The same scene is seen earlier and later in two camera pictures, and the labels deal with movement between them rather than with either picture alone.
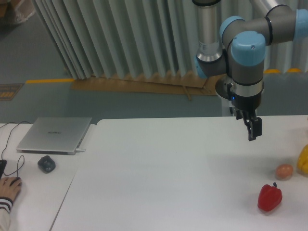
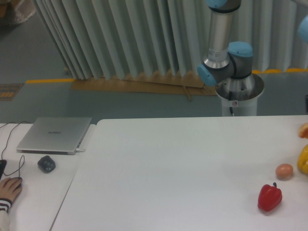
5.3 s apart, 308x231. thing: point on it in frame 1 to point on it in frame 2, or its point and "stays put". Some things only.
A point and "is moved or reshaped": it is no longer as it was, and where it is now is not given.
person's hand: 10,187 stays put
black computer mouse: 16,178 is moved or reshaped
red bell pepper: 269,197 stays put
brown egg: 284,172 stays put
